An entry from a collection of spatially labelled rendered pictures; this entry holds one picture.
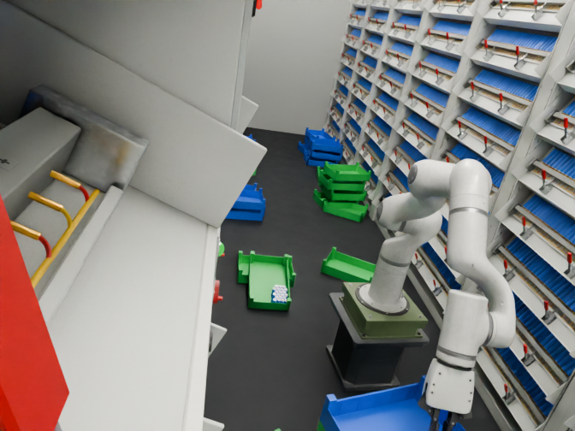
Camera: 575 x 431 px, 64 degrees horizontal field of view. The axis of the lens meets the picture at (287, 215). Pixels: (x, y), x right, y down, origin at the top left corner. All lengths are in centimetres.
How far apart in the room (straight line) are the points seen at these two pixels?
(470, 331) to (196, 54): 96
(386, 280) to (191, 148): 161
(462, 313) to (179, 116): 94
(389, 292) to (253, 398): 65
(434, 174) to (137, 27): 118
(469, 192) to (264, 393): 112
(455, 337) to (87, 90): 98
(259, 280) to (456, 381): 145
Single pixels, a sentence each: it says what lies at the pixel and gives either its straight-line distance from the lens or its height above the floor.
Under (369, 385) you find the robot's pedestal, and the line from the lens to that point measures 203.
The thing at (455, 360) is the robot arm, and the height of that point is 73.
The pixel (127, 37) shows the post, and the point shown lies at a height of 134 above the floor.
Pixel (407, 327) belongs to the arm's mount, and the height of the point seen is 33.
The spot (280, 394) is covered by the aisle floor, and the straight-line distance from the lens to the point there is 191.
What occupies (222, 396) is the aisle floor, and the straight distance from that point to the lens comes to 187.
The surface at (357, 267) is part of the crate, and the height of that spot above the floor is 0.
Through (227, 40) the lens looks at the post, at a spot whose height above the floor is 134.
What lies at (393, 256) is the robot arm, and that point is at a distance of 176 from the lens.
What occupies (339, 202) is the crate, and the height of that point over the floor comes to 3.
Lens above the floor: 136
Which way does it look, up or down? 24 degrees down
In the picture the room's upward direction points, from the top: 11 degrees clockwise
